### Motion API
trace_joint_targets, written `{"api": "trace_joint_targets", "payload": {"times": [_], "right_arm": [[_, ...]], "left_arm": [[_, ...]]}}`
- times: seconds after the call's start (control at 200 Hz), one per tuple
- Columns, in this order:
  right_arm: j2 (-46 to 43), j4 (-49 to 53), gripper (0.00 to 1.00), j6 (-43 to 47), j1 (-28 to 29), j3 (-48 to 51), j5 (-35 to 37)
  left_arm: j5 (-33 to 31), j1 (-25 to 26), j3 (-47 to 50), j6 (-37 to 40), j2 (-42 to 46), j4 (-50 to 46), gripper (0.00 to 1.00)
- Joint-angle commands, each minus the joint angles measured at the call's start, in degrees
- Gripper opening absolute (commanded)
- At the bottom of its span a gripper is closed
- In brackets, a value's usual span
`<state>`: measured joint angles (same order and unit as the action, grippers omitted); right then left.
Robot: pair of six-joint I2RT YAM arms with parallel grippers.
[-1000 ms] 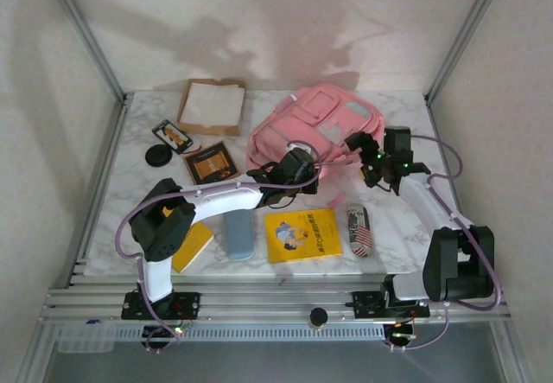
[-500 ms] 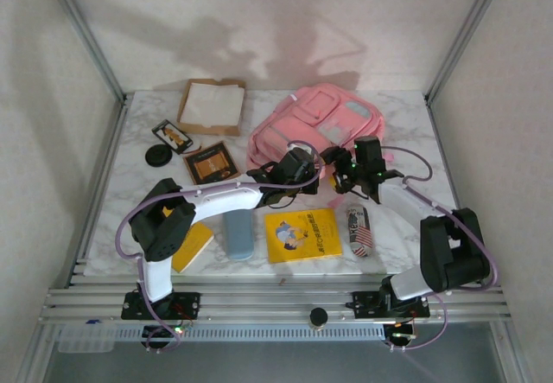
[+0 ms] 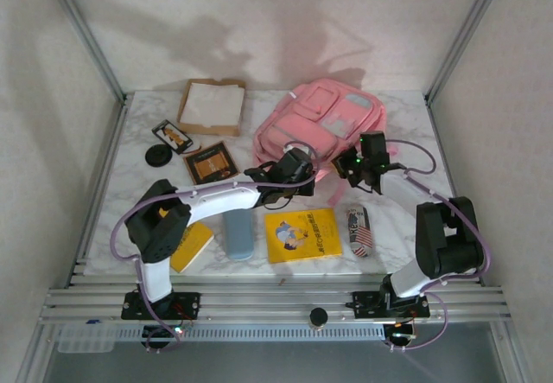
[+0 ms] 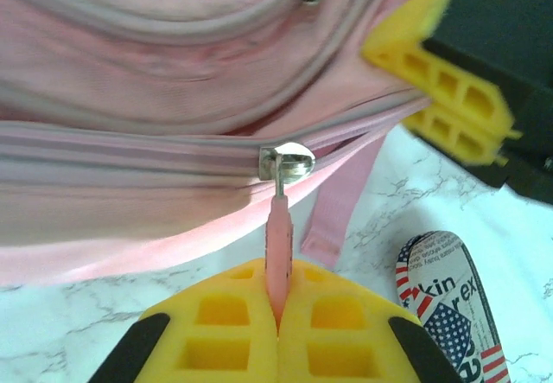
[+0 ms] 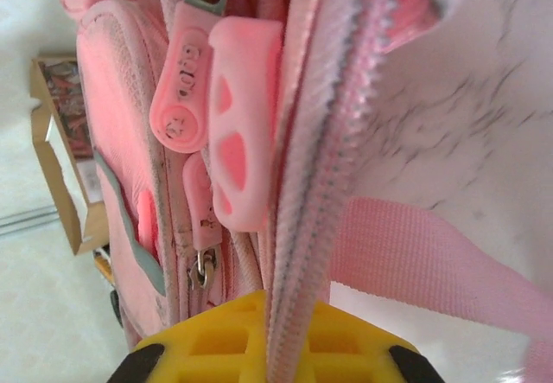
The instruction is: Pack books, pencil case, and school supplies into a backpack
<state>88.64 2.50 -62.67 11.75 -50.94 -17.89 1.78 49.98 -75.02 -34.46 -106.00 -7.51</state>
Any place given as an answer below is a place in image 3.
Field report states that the aluminium frame leg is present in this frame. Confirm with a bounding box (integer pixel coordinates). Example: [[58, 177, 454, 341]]
[[16, 324, 57, 383], [490, 322, 535, 383]]

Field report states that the blue grey pencil case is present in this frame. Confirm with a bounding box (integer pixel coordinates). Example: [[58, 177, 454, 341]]
[[222, 209, 255, 261]]

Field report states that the dark brown book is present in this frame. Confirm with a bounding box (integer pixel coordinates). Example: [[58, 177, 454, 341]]
[[183, 140, 241, 185]]

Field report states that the pink backpack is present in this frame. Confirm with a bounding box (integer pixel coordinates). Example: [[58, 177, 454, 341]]
[[252, 79, 388, 207]]

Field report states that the white paper sheet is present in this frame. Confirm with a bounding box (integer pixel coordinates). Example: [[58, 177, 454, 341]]
[[180, 82, 244, 124]]

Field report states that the aluminium cross rail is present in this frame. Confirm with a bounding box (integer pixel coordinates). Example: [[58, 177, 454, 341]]
[[37, 272, 515, 327]]

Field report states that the shallow brown cardboard box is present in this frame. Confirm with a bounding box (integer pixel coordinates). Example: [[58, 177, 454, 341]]
[[176, 79, 246, 137]]

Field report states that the aluminium frame post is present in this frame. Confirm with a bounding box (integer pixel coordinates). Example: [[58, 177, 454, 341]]
[[425, 0, 511, 104], [41, 0, 130, 104]]

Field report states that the grey slotted cable duct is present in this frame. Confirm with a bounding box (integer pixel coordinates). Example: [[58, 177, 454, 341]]
[[114, 326, 385, 342]]

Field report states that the yellow book with cartoon cover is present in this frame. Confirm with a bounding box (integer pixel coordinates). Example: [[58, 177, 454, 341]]
[[264, 207, 344, 265]]

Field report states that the small ochre yellow book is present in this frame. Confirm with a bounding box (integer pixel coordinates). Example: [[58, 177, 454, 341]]
[[169, 220, 215, 274]]

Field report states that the black round disc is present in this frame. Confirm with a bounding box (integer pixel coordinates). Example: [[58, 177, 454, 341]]
[[144, 144, 174, 168]]

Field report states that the flag-patterned can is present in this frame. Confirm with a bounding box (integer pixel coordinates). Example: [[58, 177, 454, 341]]
[[346, 202, 372, 258]]

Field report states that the black case with orange figure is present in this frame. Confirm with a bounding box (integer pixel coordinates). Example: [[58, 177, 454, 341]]
[[150, 118, 202, 156]]

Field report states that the clear plastic organizer box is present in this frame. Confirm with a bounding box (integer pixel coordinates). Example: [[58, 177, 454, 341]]
[[55, 324, 117, 354]]

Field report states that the aluminium side rail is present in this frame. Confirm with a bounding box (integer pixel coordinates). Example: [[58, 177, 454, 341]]
[[425, 95, 484, 284], [64, 95, 133, 289]]

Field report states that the black round knob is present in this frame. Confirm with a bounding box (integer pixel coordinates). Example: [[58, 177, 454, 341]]
[[308, 308, 330, 330]]

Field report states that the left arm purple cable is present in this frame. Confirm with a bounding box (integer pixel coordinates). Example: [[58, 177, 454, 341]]
[[110, 140, 321, 354]]

